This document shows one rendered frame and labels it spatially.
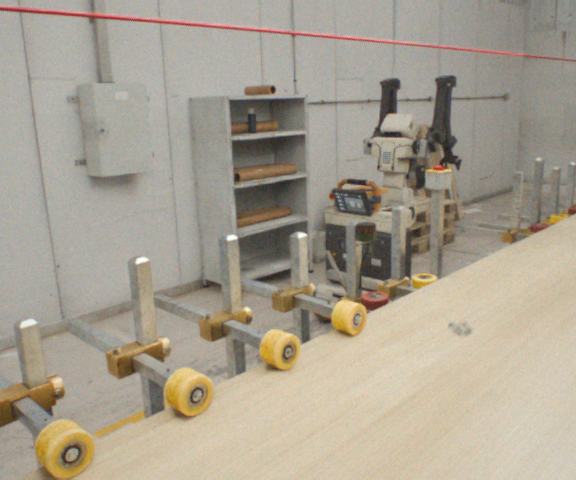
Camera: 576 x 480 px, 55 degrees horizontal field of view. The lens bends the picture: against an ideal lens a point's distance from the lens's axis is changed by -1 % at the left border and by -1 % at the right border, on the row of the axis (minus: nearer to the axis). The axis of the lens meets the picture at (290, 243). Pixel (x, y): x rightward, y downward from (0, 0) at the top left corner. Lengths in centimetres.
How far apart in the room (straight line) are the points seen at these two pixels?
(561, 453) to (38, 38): 364
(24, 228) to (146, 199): 91
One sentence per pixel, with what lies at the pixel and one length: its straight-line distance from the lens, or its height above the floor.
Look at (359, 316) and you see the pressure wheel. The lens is 144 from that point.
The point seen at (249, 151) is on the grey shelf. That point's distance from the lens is 491.
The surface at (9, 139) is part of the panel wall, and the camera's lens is 390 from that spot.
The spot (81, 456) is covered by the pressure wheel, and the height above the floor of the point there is 93.
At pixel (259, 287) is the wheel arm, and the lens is 164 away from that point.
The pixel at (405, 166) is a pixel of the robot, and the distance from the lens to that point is 380.
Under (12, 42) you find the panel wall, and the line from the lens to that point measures 395.
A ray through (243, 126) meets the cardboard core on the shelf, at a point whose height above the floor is 131.
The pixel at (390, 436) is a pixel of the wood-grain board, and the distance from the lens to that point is 105.
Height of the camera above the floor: 148
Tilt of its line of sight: 14 degrees down
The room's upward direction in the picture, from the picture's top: 2 degrees counter-clockwise
